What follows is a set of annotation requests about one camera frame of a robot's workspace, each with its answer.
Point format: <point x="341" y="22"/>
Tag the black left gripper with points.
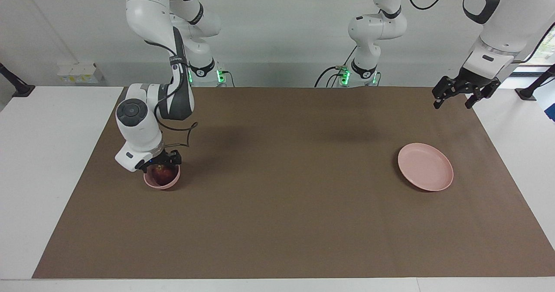
<point x="470" y="81"/>

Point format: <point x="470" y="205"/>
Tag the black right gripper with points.
<point x="161" y="159"/>

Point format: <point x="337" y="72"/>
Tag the red apple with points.
<point x="164" y="177"/>

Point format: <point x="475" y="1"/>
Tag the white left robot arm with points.
<point x="377" y="27"/>

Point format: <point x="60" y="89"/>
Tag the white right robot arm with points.
<point x="138" y="123"/>

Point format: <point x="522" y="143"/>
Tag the pink bowl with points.
<point x="169" y="186"/>

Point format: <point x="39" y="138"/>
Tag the pink plate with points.
<point x="425" y="168"/>

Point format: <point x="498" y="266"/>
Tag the blue box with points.
<point x="551" y="113"/>

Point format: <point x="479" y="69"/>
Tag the bright window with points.
<point x="547" y="51"/>

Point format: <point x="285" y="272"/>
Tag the small white box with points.
<point x="80" y="77"/>

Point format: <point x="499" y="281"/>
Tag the brown table mat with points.
<point x="277" y="196"/>

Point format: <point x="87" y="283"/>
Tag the black camera stand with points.
<point x="531" y="90"/>
<point x="17" y="88"/>

